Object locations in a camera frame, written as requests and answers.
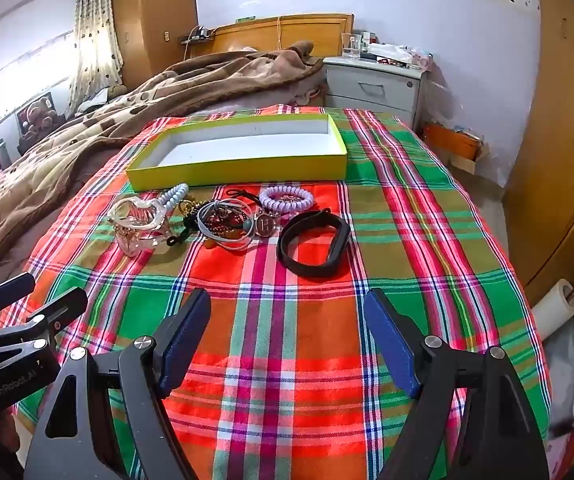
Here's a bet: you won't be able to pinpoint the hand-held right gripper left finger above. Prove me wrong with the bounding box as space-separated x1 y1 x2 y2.
24 287 212 480

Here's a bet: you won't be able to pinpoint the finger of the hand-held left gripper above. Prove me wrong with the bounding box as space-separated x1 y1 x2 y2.
0 287 90 356
0 272 36 318

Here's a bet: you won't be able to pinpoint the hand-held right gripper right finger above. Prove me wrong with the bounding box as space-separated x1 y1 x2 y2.
363 287 550 480

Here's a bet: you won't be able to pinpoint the clear hair claw clip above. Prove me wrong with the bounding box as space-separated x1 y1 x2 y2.
107 196 175 257

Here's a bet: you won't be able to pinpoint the silver bangle bracelets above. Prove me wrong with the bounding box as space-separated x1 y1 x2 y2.
197 199 260 253

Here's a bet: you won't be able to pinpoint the black wristband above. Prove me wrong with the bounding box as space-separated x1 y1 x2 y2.
277 208 352 277

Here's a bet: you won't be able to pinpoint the dark beaded bracelet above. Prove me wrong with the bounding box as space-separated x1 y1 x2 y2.
204 207 248 241

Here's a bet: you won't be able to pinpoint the silver pendant necklace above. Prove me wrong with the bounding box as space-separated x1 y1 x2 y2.
254 212 280 237

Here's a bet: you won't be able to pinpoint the light blue spiral hair tie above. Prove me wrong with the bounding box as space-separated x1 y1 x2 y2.
159 183 190 211

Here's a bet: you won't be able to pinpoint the black cord teal bead necklace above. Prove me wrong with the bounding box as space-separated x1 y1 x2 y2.
224 187 262 226

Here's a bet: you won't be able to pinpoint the purple spiral hair tie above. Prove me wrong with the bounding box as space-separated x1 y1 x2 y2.
259 186 315 213

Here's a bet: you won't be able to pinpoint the yellow cardboard box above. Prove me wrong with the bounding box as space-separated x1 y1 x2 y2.
126 112 348 192

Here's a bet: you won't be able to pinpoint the plaid cloth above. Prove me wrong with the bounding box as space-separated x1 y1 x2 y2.
0 105 552 480

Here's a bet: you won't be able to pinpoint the brown patterned blanket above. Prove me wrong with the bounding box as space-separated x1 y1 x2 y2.
0 40 328 281

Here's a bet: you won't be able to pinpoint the white paper roll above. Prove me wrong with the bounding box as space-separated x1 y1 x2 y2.
532 279 574 343

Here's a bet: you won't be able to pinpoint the plush teddy bear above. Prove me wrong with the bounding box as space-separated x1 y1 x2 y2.
17 95 60 141

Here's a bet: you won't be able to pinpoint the window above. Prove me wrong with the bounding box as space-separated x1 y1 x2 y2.
0 30 75 128

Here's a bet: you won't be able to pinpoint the orange box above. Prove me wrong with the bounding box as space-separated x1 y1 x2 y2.
422 122 482 161

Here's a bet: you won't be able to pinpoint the dotted curtain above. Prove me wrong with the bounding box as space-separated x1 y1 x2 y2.
67 0 125 111

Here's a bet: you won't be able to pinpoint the grey nightstand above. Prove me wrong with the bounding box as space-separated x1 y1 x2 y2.
323 55 430 131

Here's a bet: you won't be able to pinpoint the pile of nightstand clutter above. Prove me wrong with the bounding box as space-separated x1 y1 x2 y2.
362 30 435 71

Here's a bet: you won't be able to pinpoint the power strip with plugs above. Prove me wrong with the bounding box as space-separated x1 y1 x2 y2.
179 27 215 43

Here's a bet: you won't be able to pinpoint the wooden headboard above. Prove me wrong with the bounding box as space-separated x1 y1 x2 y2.
189 13 355 58

